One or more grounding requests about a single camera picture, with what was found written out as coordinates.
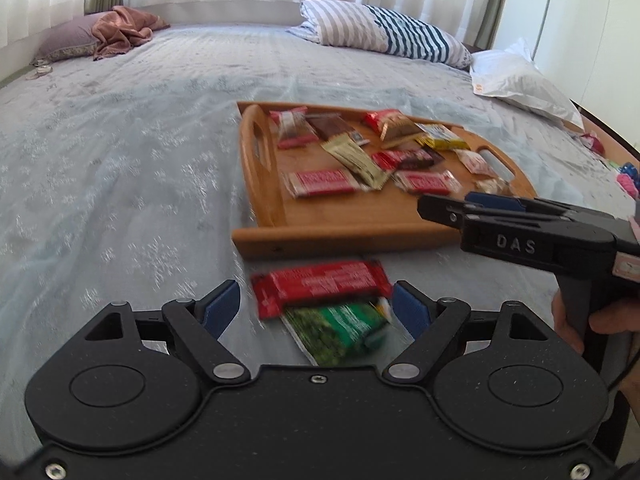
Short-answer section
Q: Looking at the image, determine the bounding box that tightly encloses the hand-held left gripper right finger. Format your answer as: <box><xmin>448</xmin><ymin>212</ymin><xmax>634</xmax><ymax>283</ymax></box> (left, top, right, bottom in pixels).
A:
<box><xmin>382</xmin><ymin>281</ymin><xmax>553</xmax><ymax>383</ymax></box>

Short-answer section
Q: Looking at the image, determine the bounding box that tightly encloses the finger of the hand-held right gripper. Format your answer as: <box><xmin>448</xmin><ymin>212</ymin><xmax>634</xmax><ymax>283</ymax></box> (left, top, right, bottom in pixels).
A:
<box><xmin>464</xmin><ymin>190</ymin><xmax>614</xmax><ymax>222</ymax></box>
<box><xmin>417</xmin><ymin>193</ymin><xmax>482</xmax><ymax>234</ymax></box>

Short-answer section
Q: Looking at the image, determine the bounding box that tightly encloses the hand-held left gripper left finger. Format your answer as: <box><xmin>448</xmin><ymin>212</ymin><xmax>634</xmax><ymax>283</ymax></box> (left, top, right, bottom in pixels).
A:
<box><xmin>77</xmin><ymin>280</ymin><xmax>252</xmax><ymax>386</ymax></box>

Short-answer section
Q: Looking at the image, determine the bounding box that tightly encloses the cream biscuit packet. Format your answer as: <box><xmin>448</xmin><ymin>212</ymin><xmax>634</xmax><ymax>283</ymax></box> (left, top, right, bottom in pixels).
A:
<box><xmin>474</xmin><ymin>176</ymin><xmax>513</xmax><ymax>197</ymax></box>

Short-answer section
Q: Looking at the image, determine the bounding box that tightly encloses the red snack bar packet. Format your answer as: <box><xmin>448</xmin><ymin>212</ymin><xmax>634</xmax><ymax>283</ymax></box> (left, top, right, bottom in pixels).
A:
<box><xmin>391</xmin><ymin>169</ymin><xmax>464</xmax><ymax>196</ymax></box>
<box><xmin>281</xmin><ymin>168</ymin><xmax>372</xmax><ymax>200</ymax></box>

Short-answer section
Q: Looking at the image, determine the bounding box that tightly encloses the white pink-printed snack packet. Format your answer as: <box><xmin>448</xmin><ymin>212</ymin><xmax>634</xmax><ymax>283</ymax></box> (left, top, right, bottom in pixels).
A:
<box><xmin>454</xmin><ymin>149</ymin><xmax>495</xmax><ymax>177</ymax></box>

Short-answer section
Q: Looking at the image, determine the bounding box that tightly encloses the red and dark snack bar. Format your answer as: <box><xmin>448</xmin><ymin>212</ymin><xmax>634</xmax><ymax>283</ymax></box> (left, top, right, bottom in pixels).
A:
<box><xmin>371</xmin><ymin>147</ymin><xmax>446</xmax><ymax>172</ymax></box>

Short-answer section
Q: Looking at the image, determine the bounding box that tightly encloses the yellow snack packet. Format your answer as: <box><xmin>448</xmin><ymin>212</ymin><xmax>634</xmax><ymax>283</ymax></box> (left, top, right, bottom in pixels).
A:
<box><xmin>414</xmin><ymin>123</ymin><xmax>472</xmax><ymax>153</ymax></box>

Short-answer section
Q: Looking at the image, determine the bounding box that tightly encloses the green snack packet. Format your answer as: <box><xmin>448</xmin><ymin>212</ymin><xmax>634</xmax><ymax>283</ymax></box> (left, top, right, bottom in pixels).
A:
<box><xmin>281</xmin><ymin>300</ymin><xmax>391</xmax><ymax>367</ymax></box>

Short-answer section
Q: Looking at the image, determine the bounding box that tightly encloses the wooden tray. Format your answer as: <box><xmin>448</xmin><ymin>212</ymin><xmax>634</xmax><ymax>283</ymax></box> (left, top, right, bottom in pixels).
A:
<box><xmin>231</xmin><ymin>101</ymin><xmax>539</xmax><ymax>261</ymax></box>

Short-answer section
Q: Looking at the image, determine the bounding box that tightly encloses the large red snack packet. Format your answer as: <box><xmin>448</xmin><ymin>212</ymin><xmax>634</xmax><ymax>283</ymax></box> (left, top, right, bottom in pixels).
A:
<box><xmin>249</xmin><ymin>259</ymin><xmax>394</xmax><ymax>320</ymax></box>

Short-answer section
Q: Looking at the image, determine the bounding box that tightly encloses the brown and red snack packet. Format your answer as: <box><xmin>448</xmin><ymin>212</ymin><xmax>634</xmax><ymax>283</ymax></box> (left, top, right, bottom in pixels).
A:
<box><xmin>363</xmin><ymin>109</ymin><xmax>427</xmax><ymax>147</ymax></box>

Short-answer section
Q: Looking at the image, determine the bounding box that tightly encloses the olive gold snack packet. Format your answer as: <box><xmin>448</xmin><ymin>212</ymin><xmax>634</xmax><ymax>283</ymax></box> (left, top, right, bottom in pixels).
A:
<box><xmin>321</xmin><ymin>137</ymin><xmax>392</xmax><ymax>192</ymax></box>

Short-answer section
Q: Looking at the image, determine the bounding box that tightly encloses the brown snack bar packet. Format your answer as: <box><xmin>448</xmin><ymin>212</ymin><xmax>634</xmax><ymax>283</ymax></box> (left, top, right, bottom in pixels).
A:
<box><xmin>306</xmin><ymin>114</ymin><xmax>372</xmax><ymax>147</ymax></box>

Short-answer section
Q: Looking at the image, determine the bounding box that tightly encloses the red biscuit-picture snack packet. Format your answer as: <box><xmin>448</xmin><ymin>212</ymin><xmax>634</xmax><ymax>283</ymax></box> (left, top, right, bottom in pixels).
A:
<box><xmin>269</xmin><ymin>108</ymin><xmax>320</xmax><ymax>151</ymax></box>

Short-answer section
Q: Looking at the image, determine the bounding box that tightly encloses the person's right hand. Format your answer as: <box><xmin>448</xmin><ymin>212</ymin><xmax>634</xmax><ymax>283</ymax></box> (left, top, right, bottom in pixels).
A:
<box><xmin>552</xmin><ymin>291</ymin><xmax>640</xmax><ymax>362</ymax></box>

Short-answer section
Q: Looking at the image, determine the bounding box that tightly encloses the red and white small packet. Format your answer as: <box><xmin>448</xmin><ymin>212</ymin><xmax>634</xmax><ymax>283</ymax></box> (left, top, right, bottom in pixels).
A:
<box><xmin>576</xmin><ymin>131</ymin><xmax>607</xmax><ymax>157</ymax></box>

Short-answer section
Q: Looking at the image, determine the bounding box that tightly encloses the pink toy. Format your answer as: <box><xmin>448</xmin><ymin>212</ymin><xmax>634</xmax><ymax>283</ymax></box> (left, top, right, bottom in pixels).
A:
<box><xmin>615</xmin><ymin>162</ymin><xmax>640</xmax><ymax>199</ymax></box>

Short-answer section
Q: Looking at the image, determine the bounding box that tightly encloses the white plastic bag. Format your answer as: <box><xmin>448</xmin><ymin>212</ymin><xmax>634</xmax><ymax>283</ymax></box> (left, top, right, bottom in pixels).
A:
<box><xmin>469</xmin><ymin>36</ymin><xmax>586</xmax><ymax>132</ymax></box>

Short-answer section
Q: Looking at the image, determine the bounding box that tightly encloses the blue and white striped pillow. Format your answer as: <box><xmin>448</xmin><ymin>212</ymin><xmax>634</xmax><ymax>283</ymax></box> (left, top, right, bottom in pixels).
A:
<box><xmin>286</xmin><ymin>0</ymin><xmax>474</xmax><ymax>69</ymax></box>

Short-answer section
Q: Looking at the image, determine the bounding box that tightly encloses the white wardrobe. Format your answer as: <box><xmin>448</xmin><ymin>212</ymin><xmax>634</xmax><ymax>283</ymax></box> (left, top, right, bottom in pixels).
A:
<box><xmin>492</xmin><ymin>0</ymin><xmax>640</xmax><ymax>133</ymax></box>

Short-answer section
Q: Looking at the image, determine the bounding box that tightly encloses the pink crumpled cloth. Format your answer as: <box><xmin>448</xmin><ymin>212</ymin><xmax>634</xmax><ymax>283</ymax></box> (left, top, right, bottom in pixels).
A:
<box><xmin>92</xmin><ymin>5</ymin><xmax>171</xmax><ymax>62</ymax></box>

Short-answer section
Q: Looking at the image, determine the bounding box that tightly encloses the mauve pillow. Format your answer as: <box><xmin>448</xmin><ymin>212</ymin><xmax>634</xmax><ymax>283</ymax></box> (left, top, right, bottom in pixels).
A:
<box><xmin>31</xmin><ymin>12</ymin><xmax>110</xmax><ymax>65</ymax></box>

